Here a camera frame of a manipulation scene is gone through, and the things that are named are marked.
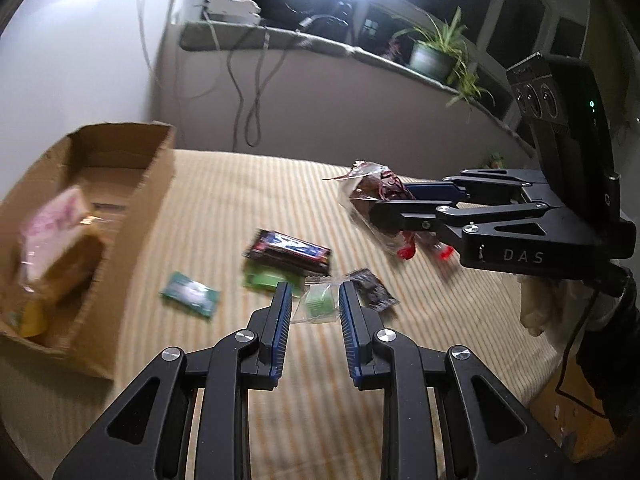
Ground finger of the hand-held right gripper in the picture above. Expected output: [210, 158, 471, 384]
[370, 200, 561, 242]
[403, 169, 539, 203]

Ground person's right forearm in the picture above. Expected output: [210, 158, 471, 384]
[575, 265, 640, 438]

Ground potted spider plant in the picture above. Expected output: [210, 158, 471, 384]
[390, 7, 496, 123]

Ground cardboard box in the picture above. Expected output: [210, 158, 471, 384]
[0, 121, 177, 381]

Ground person's right hand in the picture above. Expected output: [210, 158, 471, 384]
[519, 275, 568, 337]

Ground clear green jelly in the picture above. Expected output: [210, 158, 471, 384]
[291, 276, 346, 323]

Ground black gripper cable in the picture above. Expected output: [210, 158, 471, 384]
[555, 280, 618, 418]

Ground yellow candy packet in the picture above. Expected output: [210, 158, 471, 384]
[17, 300, 51, 338]

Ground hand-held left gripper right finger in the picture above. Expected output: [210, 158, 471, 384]
[339, 281, 576, 480]

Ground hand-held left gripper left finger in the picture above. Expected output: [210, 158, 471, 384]
[52, 281, 294, 480]

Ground red trimmed clear snack packet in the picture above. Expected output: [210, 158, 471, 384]
[322, 160, 456, 261]

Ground small dark snack packet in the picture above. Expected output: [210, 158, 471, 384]
[347, 267, 401, 315]

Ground pink label sliced bread pack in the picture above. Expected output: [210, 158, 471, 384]
[20, 185, 108, 306]

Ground green mint candy packet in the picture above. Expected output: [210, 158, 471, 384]
[159, 271, 222, 320]

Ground white power adapter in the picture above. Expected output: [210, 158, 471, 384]
[205, 0, 262, 26]

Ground dark chocolate bar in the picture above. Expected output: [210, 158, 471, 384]
[244, 229, 333, 277]

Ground thin white wall cable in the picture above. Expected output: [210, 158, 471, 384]
[137, 0, 157, 75]

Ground black tripod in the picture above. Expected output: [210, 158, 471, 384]
[327, 0, 358, 43]

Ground light green snack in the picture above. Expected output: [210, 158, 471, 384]
[243, 266, 306, 297]

